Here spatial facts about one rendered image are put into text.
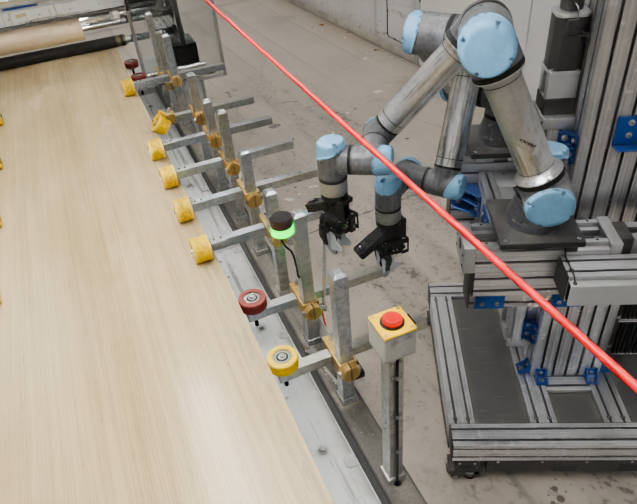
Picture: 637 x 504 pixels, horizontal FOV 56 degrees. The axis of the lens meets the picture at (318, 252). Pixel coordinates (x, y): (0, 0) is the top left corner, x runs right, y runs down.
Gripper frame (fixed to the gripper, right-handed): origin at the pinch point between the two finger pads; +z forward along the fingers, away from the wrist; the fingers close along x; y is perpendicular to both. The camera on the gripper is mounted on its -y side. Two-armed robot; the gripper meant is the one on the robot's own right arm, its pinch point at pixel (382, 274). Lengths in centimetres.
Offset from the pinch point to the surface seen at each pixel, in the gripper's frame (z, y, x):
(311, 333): 8.1, -27.1, -5.9
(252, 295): -8.6, -41.4, 0.0
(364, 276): -3.0, -6.9, -1.6
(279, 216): -34.7, -31.3, -3.8
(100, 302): -7, -82, 19
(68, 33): -22, -70, 250
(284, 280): 6.4, -26.4, 19.1
